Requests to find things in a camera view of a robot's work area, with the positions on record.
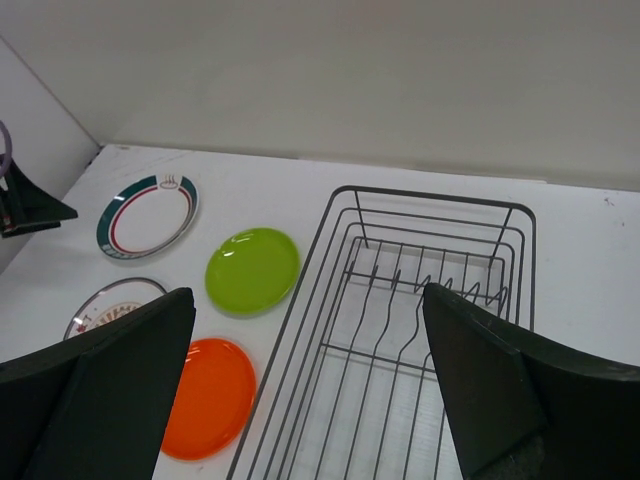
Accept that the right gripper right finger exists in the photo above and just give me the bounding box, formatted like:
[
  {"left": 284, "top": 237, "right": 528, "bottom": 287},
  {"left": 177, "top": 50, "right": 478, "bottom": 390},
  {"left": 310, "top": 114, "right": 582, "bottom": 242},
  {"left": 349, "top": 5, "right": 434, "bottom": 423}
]
[{"left": 423, "top": 283, "right": 639, "bottom": 479}]

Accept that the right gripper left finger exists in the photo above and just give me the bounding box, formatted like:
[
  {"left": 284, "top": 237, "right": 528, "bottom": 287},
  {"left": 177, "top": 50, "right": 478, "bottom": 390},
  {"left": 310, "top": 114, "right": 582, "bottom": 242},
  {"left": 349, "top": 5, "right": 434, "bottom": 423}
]
[{"left": 1, "top": 287, "right": 196, "bottom": 479}]

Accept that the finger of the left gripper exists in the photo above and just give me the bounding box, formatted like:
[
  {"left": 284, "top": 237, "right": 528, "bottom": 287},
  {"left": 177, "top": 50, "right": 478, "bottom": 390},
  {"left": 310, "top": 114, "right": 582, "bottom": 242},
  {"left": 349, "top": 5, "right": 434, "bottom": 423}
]
[{"left": 1, "top": 162, "right": 78, "bottom": 238}]

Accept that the orange sunburst patterned plate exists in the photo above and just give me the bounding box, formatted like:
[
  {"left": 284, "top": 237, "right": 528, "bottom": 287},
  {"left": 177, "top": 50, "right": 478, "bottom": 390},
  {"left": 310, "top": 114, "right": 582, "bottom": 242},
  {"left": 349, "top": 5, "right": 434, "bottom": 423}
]
[{"left": 63, "top": 277, "right": 167, "bottom": 340}]

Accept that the green rimmed white plate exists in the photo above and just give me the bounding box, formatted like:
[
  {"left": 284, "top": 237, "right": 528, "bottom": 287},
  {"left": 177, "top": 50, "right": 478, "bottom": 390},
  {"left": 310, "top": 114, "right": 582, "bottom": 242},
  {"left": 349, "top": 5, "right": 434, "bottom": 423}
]
[{"left": 96, "top": 174, "right": 200, "bottom": 261}]

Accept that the orange plastic plate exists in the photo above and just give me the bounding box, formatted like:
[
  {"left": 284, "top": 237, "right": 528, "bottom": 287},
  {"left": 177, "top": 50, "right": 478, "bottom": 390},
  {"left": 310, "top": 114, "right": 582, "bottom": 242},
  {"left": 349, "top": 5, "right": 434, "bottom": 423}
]
[{"left": 161, "top": 338, "right": 257, "bottom": 461}]

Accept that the green plastic plate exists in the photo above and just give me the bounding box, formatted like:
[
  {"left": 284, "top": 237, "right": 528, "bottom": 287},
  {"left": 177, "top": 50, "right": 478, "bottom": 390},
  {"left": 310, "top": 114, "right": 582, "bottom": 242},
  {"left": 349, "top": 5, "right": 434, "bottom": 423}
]
[{"left": 204, "top": 227, "right": 301, "bottom": 316}]

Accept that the grey wire dish rack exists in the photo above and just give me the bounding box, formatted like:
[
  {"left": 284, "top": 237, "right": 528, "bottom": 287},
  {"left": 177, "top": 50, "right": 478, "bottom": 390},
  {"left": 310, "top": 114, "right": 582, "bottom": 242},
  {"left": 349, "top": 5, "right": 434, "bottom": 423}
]
[{"left": 228, "top": 186, "right": 536, "bottom": 479}]

